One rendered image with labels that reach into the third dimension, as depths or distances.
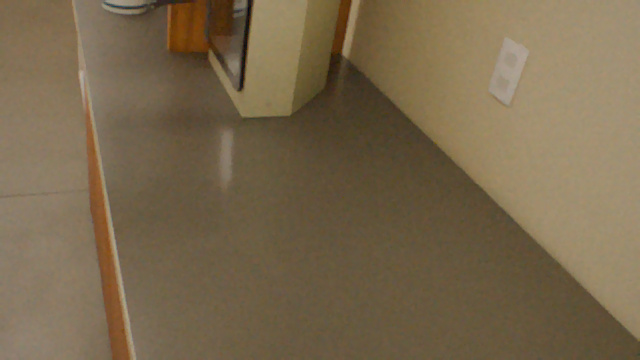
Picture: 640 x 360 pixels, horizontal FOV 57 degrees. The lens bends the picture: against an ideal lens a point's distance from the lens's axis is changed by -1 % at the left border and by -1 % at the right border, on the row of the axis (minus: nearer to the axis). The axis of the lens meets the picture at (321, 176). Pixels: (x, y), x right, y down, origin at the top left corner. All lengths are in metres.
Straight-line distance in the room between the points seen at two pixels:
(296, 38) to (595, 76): 0.57
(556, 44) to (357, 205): 0.44
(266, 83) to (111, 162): 0.37
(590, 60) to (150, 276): 0.76
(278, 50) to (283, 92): 0.10
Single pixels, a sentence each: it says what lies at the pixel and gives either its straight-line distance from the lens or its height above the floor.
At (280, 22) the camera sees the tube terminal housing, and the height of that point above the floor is 1.15.
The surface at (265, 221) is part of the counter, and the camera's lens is 0.98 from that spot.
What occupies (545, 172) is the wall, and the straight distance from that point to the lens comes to 1.14.
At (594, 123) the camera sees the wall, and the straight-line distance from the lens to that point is 1.06.
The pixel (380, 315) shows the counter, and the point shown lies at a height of 0.94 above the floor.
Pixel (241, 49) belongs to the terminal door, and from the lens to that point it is 1.24.
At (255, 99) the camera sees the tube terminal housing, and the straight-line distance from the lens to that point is 1.28.
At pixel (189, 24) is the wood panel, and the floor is 1.01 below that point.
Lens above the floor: 1.52
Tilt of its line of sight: 31 degrees down
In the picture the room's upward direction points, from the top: 11 degrees clockwise
